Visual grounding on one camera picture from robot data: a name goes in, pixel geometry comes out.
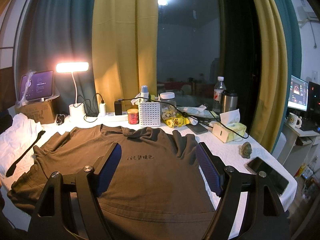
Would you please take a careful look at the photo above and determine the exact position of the tablet with purple screen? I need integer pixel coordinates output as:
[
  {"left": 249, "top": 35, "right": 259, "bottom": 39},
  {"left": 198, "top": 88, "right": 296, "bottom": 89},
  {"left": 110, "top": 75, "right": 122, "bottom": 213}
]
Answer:
[{"left": 18, "top": 70, "right": 54, "bottom": 101}]

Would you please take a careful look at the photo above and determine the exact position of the red tin can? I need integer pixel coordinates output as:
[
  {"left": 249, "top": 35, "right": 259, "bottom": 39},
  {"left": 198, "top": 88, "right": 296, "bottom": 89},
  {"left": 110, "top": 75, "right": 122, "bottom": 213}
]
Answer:
[{"left": 127, "top": 108, "right": 139, "bottom": 125}]

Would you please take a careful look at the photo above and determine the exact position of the black power adapter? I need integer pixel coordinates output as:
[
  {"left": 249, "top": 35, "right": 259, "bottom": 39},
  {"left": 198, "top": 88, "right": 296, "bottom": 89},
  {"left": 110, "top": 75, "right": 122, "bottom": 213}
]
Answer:
[{"left": 114, "top": 100, "right": 123, "bottom": 115}]

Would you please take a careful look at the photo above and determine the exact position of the yellow curtain right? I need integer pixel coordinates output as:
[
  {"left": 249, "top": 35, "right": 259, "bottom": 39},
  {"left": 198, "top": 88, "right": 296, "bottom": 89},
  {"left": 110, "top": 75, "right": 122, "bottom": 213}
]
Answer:
[{"left": 251, "top": 0, "right": 288, "bottom": 152}]

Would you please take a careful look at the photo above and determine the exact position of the yellow snack bag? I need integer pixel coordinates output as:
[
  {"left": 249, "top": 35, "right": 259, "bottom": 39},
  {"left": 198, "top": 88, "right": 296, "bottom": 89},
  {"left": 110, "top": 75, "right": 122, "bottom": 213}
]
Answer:
[{"left": 164, "top": 116, "right": 190, "bottom": 128}]

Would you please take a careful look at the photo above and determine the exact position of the white phone charger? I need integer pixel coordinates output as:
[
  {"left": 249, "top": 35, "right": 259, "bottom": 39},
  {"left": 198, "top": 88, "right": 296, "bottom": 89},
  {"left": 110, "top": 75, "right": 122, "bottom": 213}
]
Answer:
[{"left": 99, "top": 102, "right": 106, "bottom": 116}]

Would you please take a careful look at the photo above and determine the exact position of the yellow curtain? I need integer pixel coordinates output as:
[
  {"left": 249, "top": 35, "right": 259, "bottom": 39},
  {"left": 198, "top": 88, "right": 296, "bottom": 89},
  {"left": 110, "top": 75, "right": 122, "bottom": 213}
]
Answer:
[
  {"left": 92, "top": 0, "right": 158, "bottom": 112},
  {"left": 251, "top": 0, "right": 288, "bottom": 152}
]

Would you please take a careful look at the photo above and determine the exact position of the brown t-shirt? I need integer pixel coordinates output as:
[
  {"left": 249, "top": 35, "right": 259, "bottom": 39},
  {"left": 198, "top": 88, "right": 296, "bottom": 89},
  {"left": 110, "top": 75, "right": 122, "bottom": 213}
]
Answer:
[{"left": 7, "top": 125, "right": 215, "bottom": 239}]

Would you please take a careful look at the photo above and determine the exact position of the plastic water bottle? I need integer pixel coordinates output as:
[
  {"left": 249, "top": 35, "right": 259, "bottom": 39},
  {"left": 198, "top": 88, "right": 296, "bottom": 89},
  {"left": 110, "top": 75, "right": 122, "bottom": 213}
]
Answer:
[{"left": 213, "top": 76, "right": 226, "bottom": 114}]

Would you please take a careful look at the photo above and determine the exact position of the white garment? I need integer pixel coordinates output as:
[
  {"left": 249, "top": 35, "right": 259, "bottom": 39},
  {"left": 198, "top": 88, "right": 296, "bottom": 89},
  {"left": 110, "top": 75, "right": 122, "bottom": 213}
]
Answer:
[{"left": 1, "top": 113, "right": 43, "bottom": 178}]

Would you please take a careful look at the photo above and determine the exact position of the white perforated basket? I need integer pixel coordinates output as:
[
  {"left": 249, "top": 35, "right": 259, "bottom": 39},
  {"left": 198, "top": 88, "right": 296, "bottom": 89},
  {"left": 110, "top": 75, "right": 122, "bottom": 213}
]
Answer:
[{"left": 138, "top": 102, "right": 161, "bottom": 127}]

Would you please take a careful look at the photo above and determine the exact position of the teal curtain left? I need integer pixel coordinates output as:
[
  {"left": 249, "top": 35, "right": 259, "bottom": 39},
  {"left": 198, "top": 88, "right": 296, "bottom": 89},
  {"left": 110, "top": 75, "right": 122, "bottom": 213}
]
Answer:
[{"left": 15, "top": 0, "right": 99, "bottom": 114}]

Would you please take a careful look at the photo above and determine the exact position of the white mug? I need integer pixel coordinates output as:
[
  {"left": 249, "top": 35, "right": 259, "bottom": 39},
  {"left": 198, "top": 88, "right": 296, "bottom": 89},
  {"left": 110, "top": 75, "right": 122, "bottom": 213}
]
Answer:
[{"left": 287, "top": 113, "right": 302, "bottom": 129}]

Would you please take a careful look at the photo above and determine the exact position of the white blue spray bottle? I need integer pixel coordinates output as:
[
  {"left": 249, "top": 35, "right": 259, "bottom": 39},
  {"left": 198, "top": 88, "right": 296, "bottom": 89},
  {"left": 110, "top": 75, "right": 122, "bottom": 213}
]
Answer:
[{"left": 140, "top": 85, "right": 149, "bottom": 102}]

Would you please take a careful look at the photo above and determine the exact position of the black shoehorn strip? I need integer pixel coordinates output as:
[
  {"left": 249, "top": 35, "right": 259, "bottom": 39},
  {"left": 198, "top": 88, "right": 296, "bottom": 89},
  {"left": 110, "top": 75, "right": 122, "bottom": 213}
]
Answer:
[{"left": 5, "top": 130, "right": 45, "bottom": 177}]

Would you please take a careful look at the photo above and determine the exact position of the green stone ornament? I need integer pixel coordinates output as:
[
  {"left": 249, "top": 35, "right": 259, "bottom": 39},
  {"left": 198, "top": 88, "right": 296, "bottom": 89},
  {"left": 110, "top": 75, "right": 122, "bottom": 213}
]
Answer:
[{"left": 240, "top": 142, "right": 252, "bottom": 159}]

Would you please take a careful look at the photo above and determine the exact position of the steel thermos mug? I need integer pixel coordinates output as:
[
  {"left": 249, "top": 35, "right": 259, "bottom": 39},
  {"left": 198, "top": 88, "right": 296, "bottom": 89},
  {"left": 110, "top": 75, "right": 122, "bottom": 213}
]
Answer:
[{"left": 220, "top": 90, "right": 238, "bottom": 113}]

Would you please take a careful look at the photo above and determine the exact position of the large black phone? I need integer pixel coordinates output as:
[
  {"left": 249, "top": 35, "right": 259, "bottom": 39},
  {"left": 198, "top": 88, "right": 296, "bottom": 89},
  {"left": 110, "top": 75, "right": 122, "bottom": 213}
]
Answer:
[{"left": 246, "top": 157, "right": 289, "bottom": 196}]

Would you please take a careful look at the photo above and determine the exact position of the white desk lamp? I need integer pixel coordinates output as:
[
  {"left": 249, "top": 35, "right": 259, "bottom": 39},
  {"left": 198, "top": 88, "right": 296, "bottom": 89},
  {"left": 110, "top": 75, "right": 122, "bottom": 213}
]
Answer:
[{"left": 56, "top": 62, "right": 89, "bottom": 119}]

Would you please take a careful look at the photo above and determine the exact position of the glass jar white lid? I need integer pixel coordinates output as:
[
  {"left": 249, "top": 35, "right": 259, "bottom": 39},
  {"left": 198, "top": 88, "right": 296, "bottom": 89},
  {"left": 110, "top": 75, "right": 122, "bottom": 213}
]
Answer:
[{"left": 159, "top": 92, "right": 177, "bottom": 121}]

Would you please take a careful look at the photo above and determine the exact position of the white side desk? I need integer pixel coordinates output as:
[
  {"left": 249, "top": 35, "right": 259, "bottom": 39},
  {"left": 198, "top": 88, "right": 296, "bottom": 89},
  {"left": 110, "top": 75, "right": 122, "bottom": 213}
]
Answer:
[{"left": 277, "top": 123, "right": 319, "bottom": 177}]

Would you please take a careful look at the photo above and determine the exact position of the yellow curtain left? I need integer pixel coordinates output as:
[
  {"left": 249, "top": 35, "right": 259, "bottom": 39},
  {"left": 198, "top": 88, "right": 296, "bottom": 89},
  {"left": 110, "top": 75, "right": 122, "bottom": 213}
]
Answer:
[{"left": 92, "top": 0, "right": 158, "bottom": 112}]

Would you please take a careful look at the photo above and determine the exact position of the tissue box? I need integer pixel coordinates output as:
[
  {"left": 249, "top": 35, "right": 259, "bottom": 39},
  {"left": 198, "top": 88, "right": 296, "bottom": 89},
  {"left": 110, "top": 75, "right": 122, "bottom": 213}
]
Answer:
[{"left": 212, "top": 109, "right": 247, "bottom": 143}]

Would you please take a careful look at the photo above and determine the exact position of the cardboard box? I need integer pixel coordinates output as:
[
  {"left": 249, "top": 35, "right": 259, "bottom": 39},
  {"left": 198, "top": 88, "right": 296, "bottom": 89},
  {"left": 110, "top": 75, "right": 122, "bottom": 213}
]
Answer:
[{"left": 15, "top": 99, "right": 57, "bottom": 125}]

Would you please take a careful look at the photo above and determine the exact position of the computer monitor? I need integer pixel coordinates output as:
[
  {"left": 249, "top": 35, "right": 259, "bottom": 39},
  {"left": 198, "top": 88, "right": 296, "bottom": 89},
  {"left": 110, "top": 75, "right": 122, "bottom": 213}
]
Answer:
[{"left": 287, "top": 75, "right": 309, "bottom": 112}]

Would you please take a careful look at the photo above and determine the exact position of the black smartphone on table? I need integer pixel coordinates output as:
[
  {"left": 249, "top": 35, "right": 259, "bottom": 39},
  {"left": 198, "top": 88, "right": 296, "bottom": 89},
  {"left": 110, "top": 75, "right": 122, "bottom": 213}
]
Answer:
[{"left": 187, "top": 124, "right": 208, "bottom": 134}]

